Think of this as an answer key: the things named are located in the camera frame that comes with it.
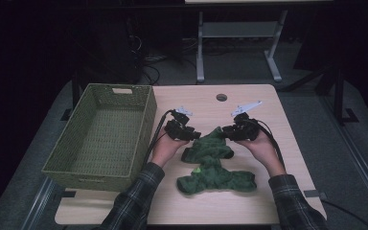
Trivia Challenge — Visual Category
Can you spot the black stand leg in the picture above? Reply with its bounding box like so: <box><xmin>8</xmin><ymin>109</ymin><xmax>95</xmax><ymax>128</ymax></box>
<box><xmin>59</xmin><ymin>70</ymin><xmax>81</xmax><ymax>122</ymax></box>

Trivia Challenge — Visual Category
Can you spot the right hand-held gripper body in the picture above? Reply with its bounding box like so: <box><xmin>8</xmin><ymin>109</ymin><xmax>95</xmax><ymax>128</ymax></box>
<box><xmin>229</xmin><ymin>100</ymin><xmax>265</xmax><ymax>142</ymax></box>

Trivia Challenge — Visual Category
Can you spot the tangle of floor cables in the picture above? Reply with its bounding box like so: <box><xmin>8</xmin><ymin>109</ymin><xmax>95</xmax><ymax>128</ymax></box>
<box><xmin>126</xmin><ymin>17</ymin><xmax>199</xmax><ymax>86</ymax></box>

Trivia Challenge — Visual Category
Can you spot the green woven basket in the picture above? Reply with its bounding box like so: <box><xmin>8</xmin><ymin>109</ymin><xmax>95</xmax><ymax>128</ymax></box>
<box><xmin>41</xmin><ymin>82</ymin><xmax>158</xmax><ymax>194</ymax></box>

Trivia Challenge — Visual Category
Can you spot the grey tape strip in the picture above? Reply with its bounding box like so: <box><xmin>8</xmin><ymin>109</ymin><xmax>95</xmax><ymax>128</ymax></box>
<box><xmin>302</xmin><ymin>189</ymin><xmax>329</xmax><ymax>201</ymax></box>

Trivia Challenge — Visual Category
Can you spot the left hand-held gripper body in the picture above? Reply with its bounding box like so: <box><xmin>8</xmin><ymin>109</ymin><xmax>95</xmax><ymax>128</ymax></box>
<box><xmin>163</xmin><ymin>105</ymin><xmax>196</xmax><ymax>142</ymax></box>

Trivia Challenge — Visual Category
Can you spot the black floor cable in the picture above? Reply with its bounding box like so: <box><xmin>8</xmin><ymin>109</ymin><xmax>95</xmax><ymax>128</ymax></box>
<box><xmin>319</xmin><ymin>198</ymin><xmax>368</xmax><ymax>230</ymax></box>

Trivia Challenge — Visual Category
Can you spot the black metal stand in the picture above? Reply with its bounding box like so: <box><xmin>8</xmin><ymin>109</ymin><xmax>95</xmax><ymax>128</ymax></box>
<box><xmin>277</xmin><ymin>61</ymin><xmax>360</xmax><ymax>127</ymax></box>

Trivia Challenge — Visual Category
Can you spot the person's left hand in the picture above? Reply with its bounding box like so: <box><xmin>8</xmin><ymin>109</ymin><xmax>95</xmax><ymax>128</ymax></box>
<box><xmin>149</xmin><ymin>126</ymin><xmax>190</xmax><ymax>170</ymax></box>

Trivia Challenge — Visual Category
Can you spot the grey metal table frame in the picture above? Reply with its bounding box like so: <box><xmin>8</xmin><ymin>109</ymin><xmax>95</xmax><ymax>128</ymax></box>
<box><xmin>195</xmin><ymin>9</ymin><xmax>289</xmax><ymax>84</ymax></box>

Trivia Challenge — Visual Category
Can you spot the black table bracket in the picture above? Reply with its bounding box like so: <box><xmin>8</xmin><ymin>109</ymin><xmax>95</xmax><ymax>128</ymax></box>
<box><xmin>55</xmin><ymin>190</ymin><xmax>78</xmax><ymax>199</ymax></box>

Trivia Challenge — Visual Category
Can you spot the person's right hand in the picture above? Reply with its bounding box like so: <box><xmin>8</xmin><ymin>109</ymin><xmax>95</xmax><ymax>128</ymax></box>
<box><xmin>235</xmin><ymin>128</ymin><xmax>288</xmax><ymax>177</ymax></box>

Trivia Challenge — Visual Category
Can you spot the dark green fleece garment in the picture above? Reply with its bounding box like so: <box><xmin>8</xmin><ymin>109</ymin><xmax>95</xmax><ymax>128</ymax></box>
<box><xmin>175</xmin><ymin>126</ymin><xmax>258</xmax><ymax>196</ymax></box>

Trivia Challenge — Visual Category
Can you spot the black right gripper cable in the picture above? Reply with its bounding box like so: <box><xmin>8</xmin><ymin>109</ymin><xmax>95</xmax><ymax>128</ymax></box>
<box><xmin>251</xmin><ymin>118</ymin><xmax>286</xmax><ymax>170</ymax></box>

